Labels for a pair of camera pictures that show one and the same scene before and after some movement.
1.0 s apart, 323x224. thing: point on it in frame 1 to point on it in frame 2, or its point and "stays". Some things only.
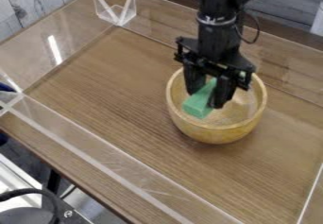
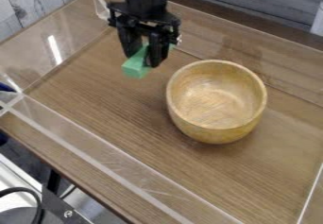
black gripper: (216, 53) to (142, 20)
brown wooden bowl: (227, 124) stays
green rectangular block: (196, 103) to (134, 66)
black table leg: (55, 181) stays
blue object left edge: (5, 87) stays
